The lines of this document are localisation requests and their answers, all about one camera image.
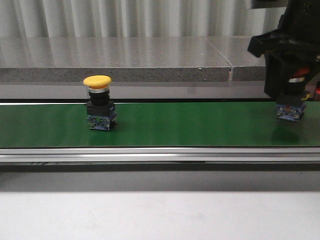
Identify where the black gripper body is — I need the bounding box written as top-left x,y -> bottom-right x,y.
247,0 -> 320,58

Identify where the green conveyor belt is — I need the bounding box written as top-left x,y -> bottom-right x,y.
0,101 -> 320,148

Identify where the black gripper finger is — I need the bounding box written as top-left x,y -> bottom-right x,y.
303,53 -> 320,93
264,51 -> 300,100

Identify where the grey speckled stone slab left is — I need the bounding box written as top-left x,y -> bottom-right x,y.
0,37 -> 230,84

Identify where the red mushroom push button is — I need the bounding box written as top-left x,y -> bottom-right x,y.
275,67 -> 311,123

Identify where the grey robot arm link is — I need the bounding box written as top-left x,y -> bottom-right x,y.
246,0 -> 289,9

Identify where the yellow mushroom push button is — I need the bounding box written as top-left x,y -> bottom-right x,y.
83,75 -> 117,131

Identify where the grey speckled stone slab right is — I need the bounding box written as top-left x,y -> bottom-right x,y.
207,36 -> 266,82

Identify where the white pleated curtain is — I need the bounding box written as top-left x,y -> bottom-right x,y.
0,0 -> 285,38

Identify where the aluminium conveyor frame rail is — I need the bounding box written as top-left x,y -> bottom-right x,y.
0,146 -> 320,165

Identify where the grey speckled stone slab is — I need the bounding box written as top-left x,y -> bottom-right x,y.
207,36 -> 266,82
0,37 -> 230,84

